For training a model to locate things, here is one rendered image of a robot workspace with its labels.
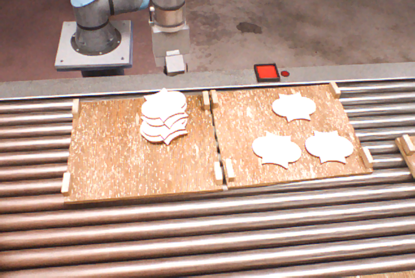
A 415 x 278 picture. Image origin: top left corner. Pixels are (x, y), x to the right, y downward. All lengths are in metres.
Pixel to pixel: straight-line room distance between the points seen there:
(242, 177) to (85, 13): 0.78
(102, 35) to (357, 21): 2.42
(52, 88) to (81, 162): 0.34
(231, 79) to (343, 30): 2.09
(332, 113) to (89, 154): 0.73
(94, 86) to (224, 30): 1.91
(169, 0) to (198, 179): 0.46
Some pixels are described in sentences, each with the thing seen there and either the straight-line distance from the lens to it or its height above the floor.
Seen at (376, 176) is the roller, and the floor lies 0.92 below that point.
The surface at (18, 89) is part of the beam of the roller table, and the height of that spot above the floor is 0.92.
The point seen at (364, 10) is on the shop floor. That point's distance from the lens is 3.67.
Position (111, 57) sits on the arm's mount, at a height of 0.88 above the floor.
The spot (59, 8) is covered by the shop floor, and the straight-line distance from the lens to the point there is 3.52.
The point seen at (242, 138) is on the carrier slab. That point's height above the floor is 0.94.
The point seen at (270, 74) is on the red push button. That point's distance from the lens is 1.38.
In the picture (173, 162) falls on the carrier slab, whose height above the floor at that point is 0.94.
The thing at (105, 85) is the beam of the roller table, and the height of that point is 0.92.
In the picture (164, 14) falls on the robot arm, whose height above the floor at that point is 1.32.
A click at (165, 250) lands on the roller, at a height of 0.91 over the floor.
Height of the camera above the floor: 1.83
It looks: 50 degrees down
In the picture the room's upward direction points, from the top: 3 degrees clockwise
